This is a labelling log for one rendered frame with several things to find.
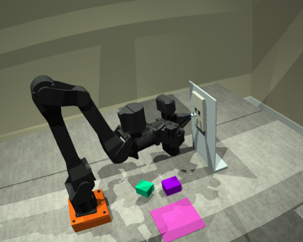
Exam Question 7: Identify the purple block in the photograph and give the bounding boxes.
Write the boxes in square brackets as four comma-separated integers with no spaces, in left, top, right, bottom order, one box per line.
[162,176,182,196]

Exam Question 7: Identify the teal green block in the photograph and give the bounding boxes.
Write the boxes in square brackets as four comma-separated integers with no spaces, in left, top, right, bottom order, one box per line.
[135,180,155,197]

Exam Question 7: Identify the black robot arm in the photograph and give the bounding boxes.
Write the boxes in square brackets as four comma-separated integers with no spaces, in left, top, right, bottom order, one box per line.
[30,75,185,217]

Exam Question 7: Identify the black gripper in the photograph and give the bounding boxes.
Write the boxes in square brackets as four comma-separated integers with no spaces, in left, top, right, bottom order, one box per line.
[146,94,191,156]

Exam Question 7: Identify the pink square zone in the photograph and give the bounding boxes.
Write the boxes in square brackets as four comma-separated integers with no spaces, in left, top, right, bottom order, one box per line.
[150,198,206,242]

